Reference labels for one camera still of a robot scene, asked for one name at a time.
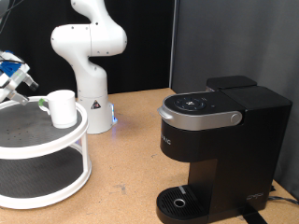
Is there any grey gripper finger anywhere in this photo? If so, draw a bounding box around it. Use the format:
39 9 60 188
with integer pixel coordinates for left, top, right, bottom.
21 74 39 92
5 91 30 106

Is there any black Keurig coffee machine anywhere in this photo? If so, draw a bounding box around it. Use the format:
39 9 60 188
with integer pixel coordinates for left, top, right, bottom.
155 75 293 224

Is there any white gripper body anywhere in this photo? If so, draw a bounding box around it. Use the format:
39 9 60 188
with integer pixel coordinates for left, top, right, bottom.
0 68 31 104

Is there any black curtain backdrop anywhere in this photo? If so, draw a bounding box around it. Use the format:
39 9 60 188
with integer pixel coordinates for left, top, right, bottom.
0 0 176 104

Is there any white mug with green tape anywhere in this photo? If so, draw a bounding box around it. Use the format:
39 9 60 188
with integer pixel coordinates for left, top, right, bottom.
37 89 78 130

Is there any black machine power cable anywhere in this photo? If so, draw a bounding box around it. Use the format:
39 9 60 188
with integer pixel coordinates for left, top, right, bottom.
267 195 299 206

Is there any white two-tier turntable shelf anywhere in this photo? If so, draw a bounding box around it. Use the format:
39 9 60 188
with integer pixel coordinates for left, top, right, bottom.
0 95 93 210

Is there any black tape strip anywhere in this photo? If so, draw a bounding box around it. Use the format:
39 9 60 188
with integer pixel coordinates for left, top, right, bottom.
237 206 269 224

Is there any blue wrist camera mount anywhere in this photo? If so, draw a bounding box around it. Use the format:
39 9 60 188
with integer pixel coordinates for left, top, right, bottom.
0 60 25 77

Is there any black robot wrist cable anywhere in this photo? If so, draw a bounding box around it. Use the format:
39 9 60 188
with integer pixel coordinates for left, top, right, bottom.
0 0 24 35

